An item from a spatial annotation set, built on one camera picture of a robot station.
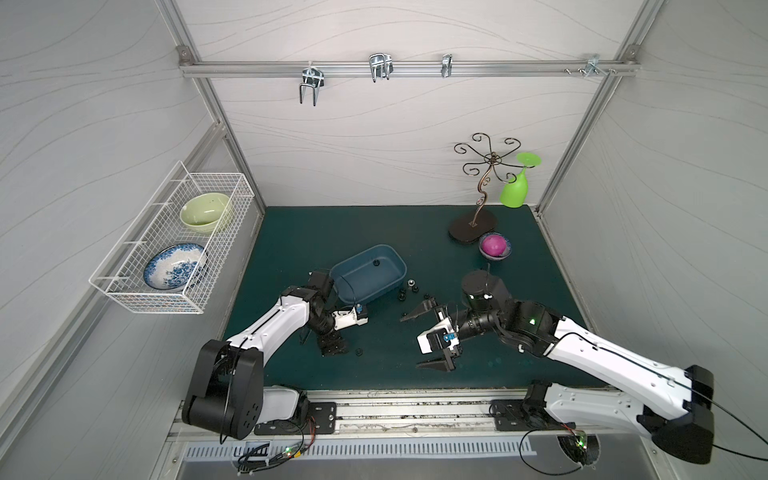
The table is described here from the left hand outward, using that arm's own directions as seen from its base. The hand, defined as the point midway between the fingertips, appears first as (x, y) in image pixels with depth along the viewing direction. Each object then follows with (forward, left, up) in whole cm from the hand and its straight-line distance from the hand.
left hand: (339, 334), depth 85 cm
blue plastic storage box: (+22, -7, -2) cm, 23 cm away
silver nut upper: (+19, -21, -2) cm, 29 cm away
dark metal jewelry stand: (+46, -48, -2) cm, 66 cm away
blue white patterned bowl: (+2, +32, +30) cm, 44 cm away
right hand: (-7, -19, +22) cm, 30 cm away
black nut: (+28, -9, -3) cm, 29 cm away
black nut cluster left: (+15, -18, -3) cm, 24 cm away
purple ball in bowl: (+31, -50, +3) cm, 59 cm away
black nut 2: (-4, -6, -3) cm, 8 cm away
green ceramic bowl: (+17, +32, +32) cm, 48 cm away
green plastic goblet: (+40, -54, +19) cm, 70 cm away
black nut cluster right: (+15, -27, -3) cm, 30 cm away
